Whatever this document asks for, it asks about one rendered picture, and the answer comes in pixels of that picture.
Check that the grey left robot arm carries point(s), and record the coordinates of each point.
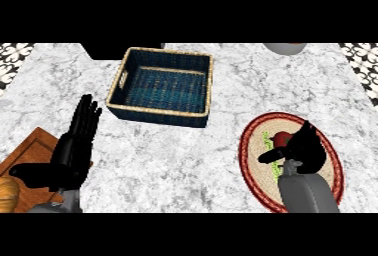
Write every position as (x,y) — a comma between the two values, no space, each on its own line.
(60,203)

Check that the blue wicker basket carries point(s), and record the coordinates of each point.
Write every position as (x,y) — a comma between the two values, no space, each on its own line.
(164,87)

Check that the grey round pot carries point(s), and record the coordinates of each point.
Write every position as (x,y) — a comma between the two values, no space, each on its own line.
(283,47)

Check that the red tomato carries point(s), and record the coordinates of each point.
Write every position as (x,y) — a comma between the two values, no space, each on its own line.
(280,139)

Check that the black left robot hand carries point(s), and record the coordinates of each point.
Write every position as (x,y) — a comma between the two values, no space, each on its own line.
(74,150)

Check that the orange wooden object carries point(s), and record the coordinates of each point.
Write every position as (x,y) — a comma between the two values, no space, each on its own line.
(6,195)

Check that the round red-rimmed woven placemat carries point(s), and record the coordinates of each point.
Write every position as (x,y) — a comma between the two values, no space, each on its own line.
(255,166)

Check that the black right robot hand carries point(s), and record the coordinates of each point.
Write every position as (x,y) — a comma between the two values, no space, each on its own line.
(304,150)

